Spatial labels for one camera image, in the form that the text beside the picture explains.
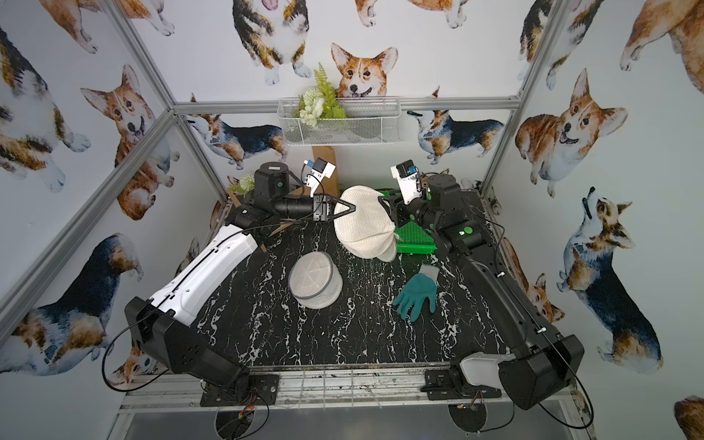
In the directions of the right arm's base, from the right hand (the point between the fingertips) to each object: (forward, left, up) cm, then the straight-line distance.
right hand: (395, 186), depth 70 cm
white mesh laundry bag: (-10, +7, -6) cm, 13 cm away
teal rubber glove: (-10, -9, -39) cm, 41 cm away
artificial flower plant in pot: (+18, +52, -16) cm, 57 cm away
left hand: (-6, +11, +1) cm, 13 cm away
